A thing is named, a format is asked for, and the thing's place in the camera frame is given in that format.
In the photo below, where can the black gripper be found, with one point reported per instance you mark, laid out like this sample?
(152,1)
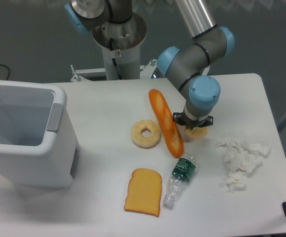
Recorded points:
(191,123)

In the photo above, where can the round knotted bread roll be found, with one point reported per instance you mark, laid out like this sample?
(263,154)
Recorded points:
(196,132)

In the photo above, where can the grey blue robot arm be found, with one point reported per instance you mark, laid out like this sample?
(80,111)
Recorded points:
(183,68)

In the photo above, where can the toast bread slice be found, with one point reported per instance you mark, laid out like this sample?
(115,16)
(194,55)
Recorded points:
(144,192)

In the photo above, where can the orange baguette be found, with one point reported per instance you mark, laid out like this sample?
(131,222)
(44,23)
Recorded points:
(171,133)

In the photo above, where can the clear plastic bottle green label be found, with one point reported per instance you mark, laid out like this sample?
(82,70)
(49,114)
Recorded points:
(179,179)

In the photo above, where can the crumpled white paper tissue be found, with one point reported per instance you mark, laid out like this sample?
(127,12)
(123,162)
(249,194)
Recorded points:
(241,160)

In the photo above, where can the white grey bin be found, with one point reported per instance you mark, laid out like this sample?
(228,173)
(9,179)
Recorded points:
(38,144)

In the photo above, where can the ring shaped donut bread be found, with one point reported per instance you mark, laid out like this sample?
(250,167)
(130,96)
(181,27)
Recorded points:
(145,133)

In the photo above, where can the white metal base frame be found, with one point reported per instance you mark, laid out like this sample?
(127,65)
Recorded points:
(149,71)

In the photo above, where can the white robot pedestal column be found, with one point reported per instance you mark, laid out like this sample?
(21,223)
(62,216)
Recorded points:
(121,43)

